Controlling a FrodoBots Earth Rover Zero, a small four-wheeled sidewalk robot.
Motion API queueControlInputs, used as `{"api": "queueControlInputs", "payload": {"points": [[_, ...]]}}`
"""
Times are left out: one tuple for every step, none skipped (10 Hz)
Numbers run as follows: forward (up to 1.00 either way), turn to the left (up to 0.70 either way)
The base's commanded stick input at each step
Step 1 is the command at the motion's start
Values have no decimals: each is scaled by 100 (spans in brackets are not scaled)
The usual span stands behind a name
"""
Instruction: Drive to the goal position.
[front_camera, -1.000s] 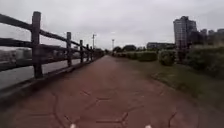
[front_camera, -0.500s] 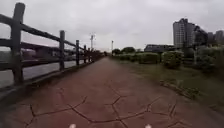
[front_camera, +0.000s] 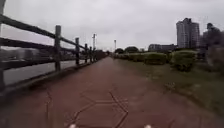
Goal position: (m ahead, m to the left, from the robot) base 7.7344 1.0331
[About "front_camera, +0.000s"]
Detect tall grey building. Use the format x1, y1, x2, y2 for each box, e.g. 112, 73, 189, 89
175, 17, 201, 50

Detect grey water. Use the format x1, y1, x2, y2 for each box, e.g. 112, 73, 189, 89
3, 59, 88, 86

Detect low wide building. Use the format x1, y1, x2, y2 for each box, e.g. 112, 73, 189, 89
147, 43, 178, 52

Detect dark trees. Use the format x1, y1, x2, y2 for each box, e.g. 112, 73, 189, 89
114, 46, 140, 55

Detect lamp pole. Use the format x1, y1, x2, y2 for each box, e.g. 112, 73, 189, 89
91, 33, 98, 52
113, 39, 118, 53

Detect grass strip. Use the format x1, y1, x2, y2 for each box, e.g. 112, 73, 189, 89
114, 58, 224, 116

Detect row of buildings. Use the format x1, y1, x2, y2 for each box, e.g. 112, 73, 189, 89
0, 47, 54, 62

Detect dark wooden fence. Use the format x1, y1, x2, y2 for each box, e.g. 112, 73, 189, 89
0, 0, 101, 98

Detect red paved path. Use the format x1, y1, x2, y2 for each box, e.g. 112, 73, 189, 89
0, 55, 224, 128

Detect dark tree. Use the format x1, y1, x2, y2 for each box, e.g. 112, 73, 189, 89
199, 22, 224, 68

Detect row of green bushes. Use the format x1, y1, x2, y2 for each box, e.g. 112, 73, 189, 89
112, 49, 201, 73

